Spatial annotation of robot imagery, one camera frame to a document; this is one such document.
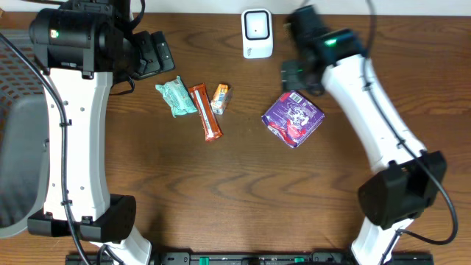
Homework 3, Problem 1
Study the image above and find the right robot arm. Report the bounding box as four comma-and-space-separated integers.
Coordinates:
282, 5, 447, 264

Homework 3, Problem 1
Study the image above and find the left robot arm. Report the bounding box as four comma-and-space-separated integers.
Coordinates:
27, 1, 174, 264

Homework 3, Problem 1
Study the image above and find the small orange snack box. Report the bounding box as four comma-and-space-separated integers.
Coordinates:
210, 84, 233, 115

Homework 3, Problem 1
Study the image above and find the orange snack bar wrapper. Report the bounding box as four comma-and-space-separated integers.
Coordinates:
188, 83, 223, 141

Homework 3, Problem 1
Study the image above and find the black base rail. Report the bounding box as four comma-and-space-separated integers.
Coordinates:
64, 252, 435, 265

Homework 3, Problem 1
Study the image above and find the grey plastic mesh basket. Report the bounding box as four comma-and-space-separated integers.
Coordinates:
1, 43, 49, 239

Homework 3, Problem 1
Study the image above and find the purple red noodle packet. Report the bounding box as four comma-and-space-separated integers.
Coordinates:
261, 91, 325, 148

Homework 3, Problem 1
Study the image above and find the mint green snack packet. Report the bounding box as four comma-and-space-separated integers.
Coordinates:
155, 76, 197, 118

